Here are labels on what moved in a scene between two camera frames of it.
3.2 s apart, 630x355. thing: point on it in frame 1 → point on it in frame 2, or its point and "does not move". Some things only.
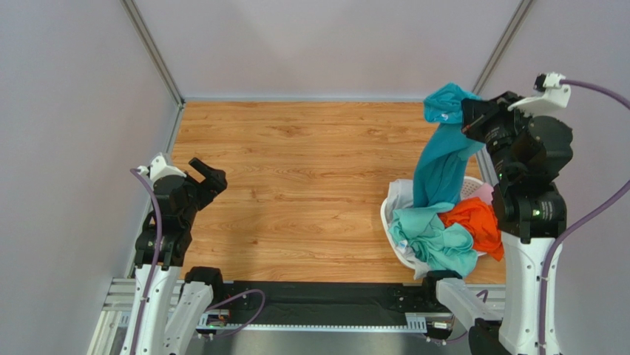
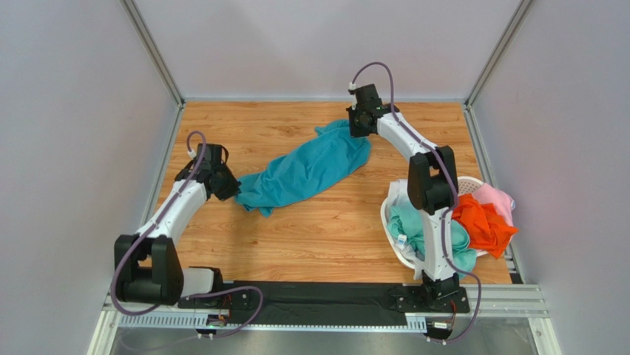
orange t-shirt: (480, 218) does not move
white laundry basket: (468, 184) does not move
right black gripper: (479, 119) → (358, 128)
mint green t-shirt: (438, 246) does not move
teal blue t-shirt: (439, 173) → (305, 170)
